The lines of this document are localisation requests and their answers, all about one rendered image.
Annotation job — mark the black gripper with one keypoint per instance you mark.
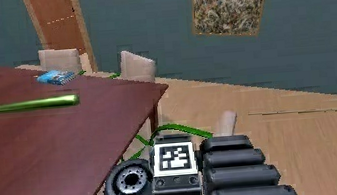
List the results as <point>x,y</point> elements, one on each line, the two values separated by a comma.
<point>130,185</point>

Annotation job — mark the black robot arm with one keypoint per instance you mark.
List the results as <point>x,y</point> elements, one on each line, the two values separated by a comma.
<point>229,171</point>

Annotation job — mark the dark red wooden table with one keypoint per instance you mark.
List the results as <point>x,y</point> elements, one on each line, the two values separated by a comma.
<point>62,137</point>

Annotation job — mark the green baseball bat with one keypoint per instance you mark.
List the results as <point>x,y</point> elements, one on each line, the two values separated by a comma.
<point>33,104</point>

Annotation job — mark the brown wooden room door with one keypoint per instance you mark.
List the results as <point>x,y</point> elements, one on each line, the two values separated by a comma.
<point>60,27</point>

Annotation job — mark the beige chair green frame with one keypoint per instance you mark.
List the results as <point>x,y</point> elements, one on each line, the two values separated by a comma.
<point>138,67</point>
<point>60,60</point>

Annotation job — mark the speckled framed wall picture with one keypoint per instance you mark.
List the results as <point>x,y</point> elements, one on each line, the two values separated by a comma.
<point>229,7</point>

